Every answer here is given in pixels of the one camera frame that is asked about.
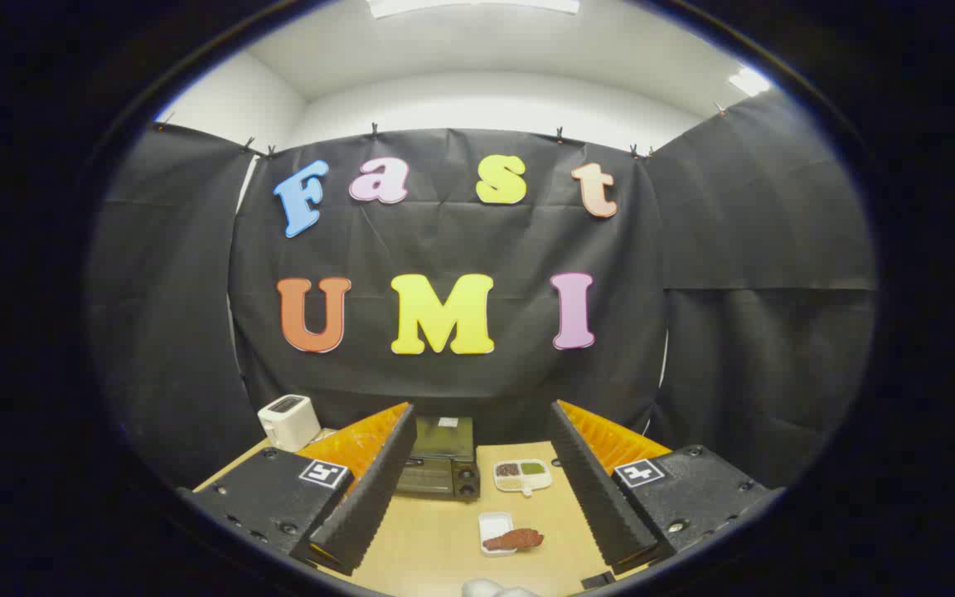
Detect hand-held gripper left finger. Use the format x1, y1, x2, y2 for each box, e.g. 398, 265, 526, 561
177, 402, 417, 577

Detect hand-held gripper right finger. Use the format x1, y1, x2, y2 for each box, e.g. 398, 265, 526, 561
548, 400, 785, 575

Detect black toaster oven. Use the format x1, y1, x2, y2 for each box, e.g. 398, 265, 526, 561
395, 415, 482, 502

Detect brown meat patty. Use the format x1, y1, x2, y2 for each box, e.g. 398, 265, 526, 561
482, 527, 545, 552

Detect white bread toaster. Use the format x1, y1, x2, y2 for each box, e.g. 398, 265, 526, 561
257, 395, 322, 453

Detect white divided spice plate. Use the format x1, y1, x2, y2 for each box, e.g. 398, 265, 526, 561
492, 459, 553, 498

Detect white rectangular dish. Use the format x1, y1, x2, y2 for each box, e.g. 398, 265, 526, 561
477, 512, 516, 556

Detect small ceiling light panel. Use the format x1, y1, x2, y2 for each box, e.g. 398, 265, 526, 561
728, 66, 773, 97

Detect long ceiling light panel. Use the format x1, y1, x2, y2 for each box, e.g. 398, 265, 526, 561
366, 0, 582, 19

